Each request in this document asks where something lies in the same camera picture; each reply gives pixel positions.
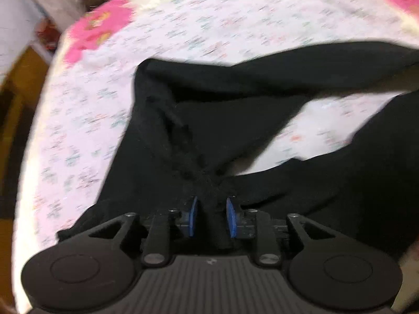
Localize black pants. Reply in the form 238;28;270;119
56;41;419;264

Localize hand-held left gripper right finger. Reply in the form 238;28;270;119
226;195;341;267

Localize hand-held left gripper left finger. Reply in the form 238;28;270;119
75;196;200;267

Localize pile of red clothes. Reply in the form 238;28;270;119
37;19;64;51

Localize white floral bedsheet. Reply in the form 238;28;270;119
13;0;419;314

